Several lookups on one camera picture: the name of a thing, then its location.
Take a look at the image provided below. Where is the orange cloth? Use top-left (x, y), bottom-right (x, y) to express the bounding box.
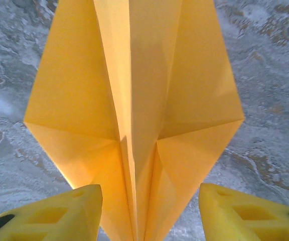
top-left (23, 0), bottom-right (245, 241)

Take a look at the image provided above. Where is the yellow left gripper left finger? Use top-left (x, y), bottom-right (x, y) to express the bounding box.
top-left (0, 184), bottom-right (103, 241)

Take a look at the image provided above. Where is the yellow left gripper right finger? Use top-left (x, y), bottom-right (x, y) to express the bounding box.
top-left (200, 182), bottom-right (289, 241)

